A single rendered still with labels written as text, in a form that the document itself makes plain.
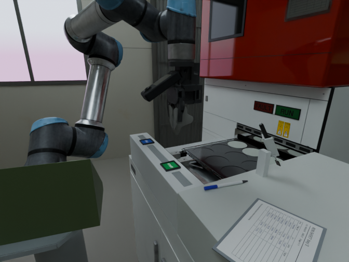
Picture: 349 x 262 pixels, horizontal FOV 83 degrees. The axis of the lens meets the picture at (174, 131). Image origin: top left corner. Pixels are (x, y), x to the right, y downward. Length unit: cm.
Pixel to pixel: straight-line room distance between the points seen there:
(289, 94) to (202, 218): 70
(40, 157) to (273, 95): 98
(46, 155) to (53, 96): 217
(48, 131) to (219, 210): 61
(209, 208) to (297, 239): 18
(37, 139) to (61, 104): 212
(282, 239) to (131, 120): 260
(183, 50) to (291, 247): 49
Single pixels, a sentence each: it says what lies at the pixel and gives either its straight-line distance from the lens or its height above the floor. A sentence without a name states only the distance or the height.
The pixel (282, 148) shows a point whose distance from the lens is 105.
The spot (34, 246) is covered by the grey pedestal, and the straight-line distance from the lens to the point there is 74.
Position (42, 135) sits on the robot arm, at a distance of 80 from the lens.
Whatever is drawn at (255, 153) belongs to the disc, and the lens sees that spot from 103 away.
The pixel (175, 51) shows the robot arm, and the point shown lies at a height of 133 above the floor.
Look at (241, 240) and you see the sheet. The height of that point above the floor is 97.
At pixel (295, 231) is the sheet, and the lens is 52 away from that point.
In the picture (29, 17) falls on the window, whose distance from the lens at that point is 293.
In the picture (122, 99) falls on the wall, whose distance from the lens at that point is 283.
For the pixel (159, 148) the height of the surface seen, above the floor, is 96.
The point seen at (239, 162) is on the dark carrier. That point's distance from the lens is 91.
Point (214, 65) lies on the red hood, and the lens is 131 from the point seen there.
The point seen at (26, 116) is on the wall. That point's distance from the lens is 304.
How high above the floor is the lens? 129
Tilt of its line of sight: 18 degrees down
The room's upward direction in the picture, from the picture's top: straight up
